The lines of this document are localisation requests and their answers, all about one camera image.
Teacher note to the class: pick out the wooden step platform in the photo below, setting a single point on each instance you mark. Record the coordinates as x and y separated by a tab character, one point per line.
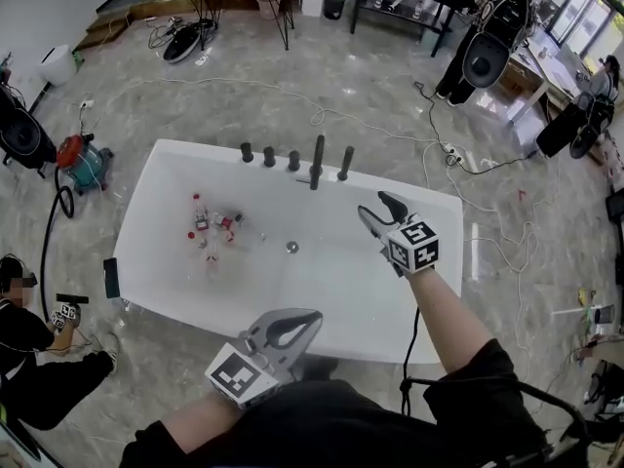
105	25

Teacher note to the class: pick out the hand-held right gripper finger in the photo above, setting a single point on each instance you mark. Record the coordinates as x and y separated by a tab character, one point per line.
396	207
373	222

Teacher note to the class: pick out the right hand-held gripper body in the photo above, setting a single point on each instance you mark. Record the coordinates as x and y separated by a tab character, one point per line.
414	246

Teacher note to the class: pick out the person's right forearm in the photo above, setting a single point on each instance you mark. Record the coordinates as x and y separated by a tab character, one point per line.
448	320

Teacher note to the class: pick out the black trash bin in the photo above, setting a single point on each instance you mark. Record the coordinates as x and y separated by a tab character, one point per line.
334	7

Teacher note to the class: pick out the person's left forearm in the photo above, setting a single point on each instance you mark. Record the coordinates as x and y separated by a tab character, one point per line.
205	422

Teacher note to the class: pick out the white power strip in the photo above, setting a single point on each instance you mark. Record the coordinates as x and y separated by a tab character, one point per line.
456	154

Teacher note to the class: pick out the pink wastebasket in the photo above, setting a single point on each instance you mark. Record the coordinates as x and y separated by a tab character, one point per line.
269	7

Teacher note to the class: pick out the black shelf unit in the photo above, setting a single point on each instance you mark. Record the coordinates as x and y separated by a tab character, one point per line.
615	212

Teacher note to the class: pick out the clear capless bottle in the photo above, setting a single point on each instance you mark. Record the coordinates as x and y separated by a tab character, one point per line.
212	261

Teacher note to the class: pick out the small bottle red label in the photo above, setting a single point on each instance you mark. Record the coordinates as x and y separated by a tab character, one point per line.
226	221

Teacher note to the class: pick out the white table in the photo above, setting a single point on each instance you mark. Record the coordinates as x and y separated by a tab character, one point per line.
541	71

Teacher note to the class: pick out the black faucet knob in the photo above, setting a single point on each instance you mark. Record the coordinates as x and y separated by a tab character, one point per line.
246	152
269	156
293	161

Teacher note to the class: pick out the white cylindrical bin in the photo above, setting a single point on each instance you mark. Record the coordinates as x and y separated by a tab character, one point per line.
57	64

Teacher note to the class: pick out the person's black shirt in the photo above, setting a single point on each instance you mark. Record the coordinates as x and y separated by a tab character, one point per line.
341	432

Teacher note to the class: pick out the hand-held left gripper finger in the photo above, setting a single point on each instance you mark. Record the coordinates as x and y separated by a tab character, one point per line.
304	344
268	317

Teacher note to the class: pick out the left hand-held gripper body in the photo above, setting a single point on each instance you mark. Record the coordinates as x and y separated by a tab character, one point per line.
239	376

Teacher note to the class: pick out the white bathtub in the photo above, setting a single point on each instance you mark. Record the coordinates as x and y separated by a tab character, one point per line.
331	281

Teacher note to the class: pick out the black and white shell backpack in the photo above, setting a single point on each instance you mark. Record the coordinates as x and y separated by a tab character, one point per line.
181	44

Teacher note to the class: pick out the small white socket block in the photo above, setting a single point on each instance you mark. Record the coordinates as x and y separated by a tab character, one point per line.
87	103

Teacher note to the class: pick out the tall clear bottle red cap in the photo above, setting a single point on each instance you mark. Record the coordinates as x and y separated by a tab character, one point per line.
200	215

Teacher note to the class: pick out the black flat tablet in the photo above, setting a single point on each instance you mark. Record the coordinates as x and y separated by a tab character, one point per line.
111	278

